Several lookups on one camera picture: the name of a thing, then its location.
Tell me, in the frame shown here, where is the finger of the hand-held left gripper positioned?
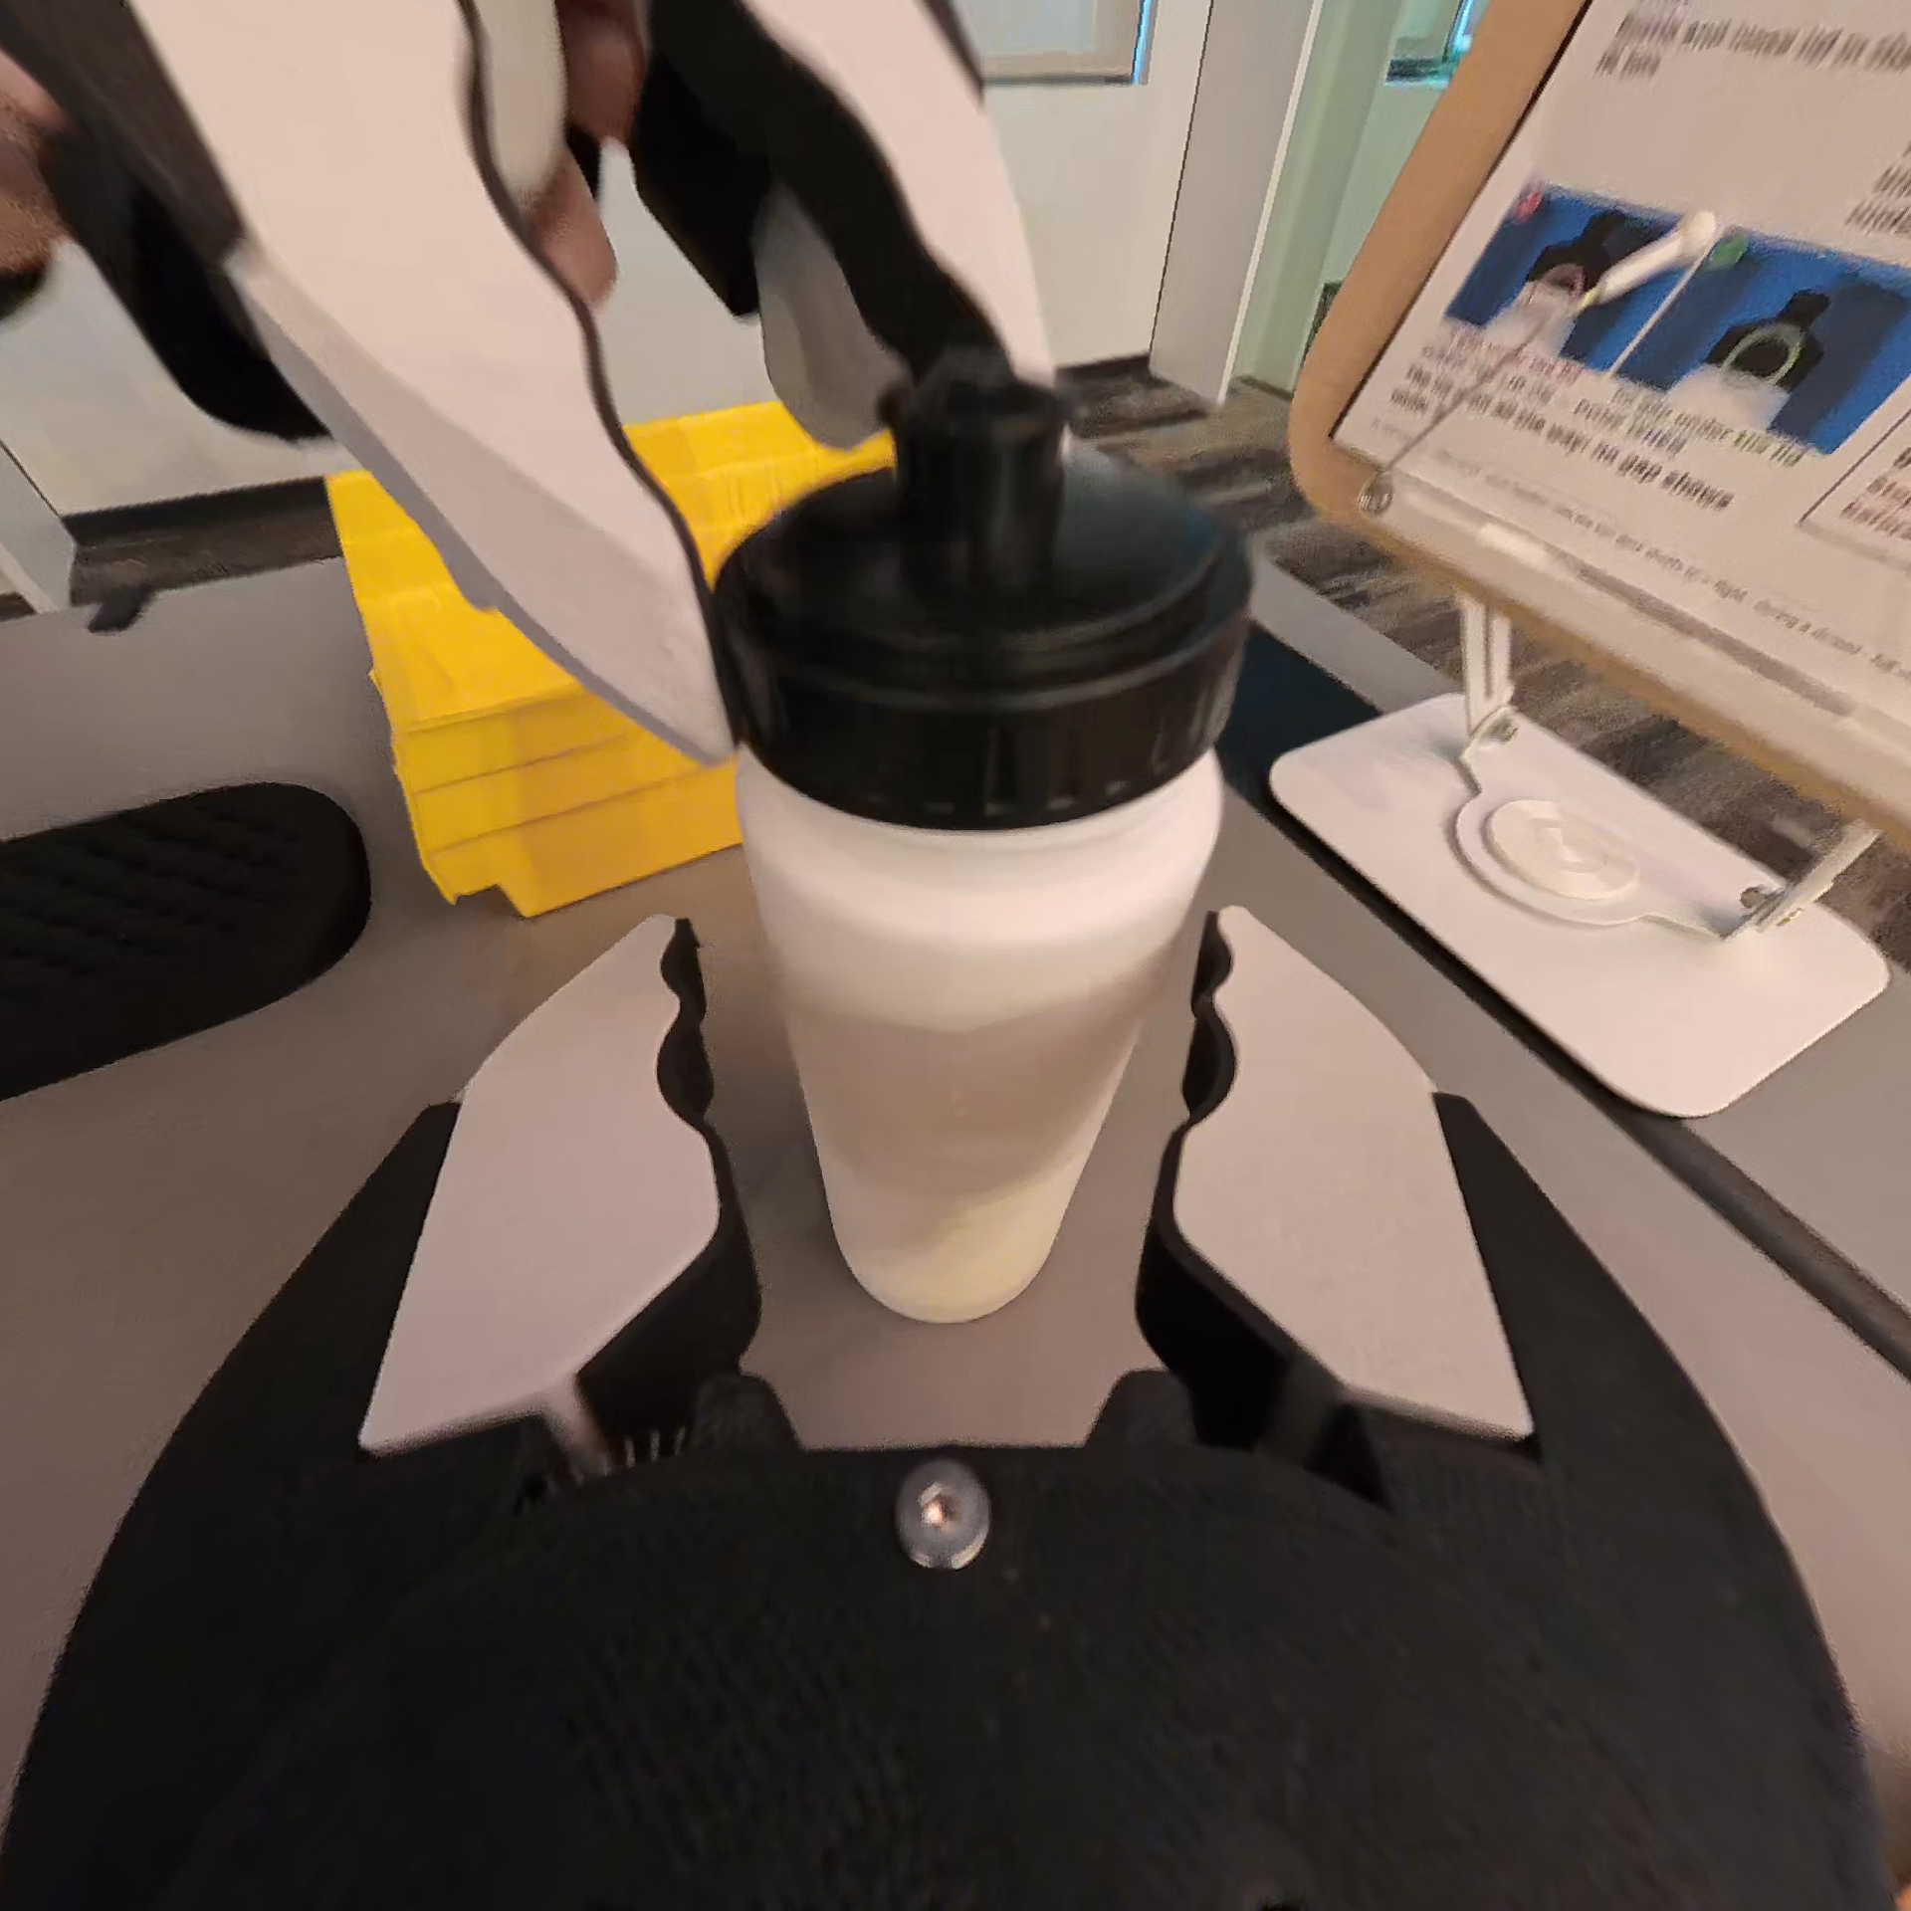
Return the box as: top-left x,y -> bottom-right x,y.
133,0 -> 737,767
634,0 -> 1060,450

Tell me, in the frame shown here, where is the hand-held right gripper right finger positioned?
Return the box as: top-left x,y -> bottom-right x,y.
1135,905 -> 1540,1459

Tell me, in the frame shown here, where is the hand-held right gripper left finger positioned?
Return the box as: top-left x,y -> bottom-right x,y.
356,914 -> 765,1467

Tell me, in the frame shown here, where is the white plastic bottle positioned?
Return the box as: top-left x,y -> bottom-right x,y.
735,747 -> 1226,1325

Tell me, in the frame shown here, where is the yellow plastic bin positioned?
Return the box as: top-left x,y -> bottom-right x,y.
326,400 -> 899,918

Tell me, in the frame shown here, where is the black bottle lid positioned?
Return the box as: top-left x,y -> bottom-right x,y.
708,350 -> 1253,821

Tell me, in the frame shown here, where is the person's left hand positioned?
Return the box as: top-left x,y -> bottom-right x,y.
530,0 -> 645,301

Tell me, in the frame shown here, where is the white framed window partition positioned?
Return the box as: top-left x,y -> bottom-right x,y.
596,0 -> 1314,406

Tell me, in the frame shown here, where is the white board stand base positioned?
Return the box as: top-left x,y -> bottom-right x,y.
1269,595 -> 1890,1120

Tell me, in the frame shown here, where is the wooden instruction sheet board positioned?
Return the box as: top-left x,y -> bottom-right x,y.
1287,0 -> 1911,853

